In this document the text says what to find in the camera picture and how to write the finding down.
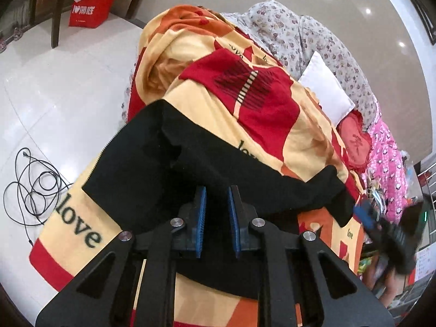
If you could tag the red orange cream love blanket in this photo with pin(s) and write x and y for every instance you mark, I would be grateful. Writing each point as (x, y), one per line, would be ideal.
(219, 78)

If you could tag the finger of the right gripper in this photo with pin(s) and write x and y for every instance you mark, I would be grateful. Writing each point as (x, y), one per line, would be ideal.
(369, 216)

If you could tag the metal rack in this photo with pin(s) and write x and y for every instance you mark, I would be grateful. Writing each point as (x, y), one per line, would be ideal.
(426, 179)

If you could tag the pink patterned quilt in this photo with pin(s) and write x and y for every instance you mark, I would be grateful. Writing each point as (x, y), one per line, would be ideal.
(385, 170)

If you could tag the white pillow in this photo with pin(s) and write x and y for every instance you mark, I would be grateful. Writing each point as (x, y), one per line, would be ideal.
(333, 100)

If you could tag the floral grey quilt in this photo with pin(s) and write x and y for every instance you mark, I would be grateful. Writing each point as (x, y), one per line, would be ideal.
(292, 39)

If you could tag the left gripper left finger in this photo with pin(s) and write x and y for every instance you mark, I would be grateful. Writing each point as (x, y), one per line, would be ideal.
(187, 229)

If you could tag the colourful crumpled cloth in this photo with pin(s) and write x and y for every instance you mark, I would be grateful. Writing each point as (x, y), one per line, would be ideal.
(375, 194)

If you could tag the red paper shopping bag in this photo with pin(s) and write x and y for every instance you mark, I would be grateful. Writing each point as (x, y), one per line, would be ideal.
(89, 13)

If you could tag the black pants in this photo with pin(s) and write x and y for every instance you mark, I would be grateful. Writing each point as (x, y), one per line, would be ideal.
(159, 160)

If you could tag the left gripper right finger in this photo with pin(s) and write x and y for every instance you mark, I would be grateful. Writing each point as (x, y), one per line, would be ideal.
(247, 228)

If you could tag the red heart cushion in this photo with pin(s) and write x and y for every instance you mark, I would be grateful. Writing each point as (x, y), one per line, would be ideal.
(358, 143)

